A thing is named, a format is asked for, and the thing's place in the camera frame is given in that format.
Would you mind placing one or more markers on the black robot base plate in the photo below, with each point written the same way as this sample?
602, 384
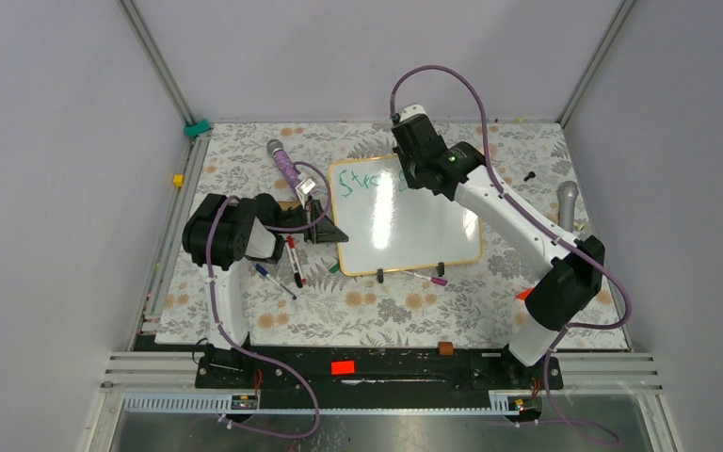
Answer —
386, 378

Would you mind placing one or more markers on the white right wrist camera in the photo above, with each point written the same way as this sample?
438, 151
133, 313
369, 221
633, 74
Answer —
411, 111

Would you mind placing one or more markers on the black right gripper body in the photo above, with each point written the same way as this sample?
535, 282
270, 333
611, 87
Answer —
410, 169

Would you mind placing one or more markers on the silver grey microphone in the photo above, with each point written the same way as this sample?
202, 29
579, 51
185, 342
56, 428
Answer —
567, 195

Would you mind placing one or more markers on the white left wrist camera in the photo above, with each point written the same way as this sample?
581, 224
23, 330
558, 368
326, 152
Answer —
306, 186

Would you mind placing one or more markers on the small yellow cube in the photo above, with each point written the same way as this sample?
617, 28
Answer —
178, 180

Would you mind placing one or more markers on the small brown wooden block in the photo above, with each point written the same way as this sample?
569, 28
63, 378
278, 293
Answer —
445, 348

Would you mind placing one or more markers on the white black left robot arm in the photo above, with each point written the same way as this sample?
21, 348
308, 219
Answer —
225, 237

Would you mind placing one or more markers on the floral patterned table mat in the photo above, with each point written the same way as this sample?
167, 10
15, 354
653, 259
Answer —
478, 306

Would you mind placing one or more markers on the small red triangular block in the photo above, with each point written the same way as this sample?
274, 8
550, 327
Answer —
524, 294

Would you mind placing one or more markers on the purple glitter microphone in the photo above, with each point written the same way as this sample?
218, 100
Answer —
284, 163

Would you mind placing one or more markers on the blue capped marker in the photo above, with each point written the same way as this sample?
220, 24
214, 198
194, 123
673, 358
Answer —
265, 273

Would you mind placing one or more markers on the yellow framed whiteboard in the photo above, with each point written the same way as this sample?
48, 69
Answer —
390, 227

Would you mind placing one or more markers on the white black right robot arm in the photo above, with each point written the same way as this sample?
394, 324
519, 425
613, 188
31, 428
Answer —
569, 270

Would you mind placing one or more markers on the golden brown microphone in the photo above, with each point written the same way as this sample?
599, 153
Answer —
288, 205

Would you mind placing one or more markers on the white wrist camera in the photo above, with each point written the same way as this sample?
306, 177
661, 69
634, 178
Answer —
411, 111
306, 186

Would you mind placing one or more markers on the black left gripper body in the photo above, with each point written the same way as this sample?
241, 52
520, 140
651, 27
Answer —
307, 216

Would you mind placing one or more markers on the red tape label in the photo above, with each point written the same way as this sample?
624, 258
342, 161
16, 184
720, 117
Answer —
342, 368

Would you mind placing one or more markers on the black capped marker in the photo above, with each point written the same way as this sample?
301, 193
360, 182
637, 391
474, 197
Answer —
299, 280

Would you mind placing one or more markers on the teal corner clip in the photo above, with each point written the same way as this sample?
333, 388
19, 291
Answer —
198, 128

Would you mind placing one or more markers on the red capped marker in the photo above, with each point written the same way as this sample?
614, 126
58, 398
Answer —
291, 245

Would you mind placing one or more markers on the pink capped whiteboard marker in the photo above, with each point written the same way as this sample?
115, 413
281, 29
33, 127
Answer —
432, 279

